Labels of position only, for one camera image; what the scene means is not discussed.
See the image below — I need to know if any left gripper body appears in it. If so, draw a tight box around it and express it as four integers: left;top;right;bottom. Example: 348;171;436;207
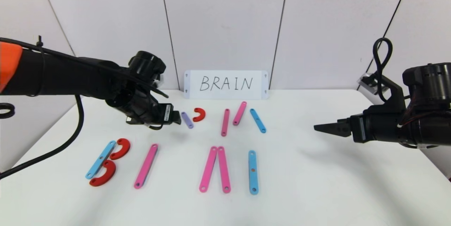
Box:
135;96;174;126

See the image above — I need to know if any long pink bar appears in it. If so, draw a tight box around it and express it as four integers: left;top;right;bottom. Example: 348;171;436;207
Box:
199;146;218;193
134;143;159;189
221;109;230;137
217;146;231;194

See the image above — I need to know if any white BRAIN sign card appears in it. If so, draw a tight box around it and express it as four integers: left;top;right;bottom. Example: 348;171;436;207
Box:
184;71;269;100

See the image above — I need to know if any short purple bar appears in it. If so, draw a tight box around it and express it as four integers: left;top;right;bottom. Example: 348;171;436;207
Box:
180;112;194;129

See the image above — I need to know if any large red arc piece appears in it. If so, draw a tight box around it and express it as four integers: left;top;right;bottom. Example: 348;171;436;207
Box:
89;159;117;187
110;138;131;160

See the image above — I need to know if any short pink bar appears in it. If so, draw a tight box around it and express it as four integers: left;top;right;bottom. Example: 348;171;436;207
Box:
233;101;247;126

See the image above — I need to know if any long blue bar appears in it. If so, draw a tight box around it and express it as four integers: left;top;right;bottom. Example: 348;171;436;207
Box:
248;150;259;195
85;140;117;179

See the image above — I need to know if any short blue bar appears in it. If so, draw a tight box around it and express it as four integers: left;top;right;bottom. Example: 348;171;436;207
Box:
249;109;267;134

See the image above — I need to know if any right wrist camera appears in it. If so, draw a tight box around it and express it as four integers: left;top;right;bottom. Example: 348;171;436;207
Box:
357;73;380;92

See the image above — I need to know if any black right camera bracket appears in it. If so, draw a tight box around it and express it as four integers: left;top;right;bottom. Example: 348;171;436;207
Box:
379;76;406;115

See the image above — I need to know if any black looped right cable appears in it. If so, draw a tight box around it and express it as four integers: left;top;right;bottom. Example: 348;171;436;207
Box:
373;38;393;102

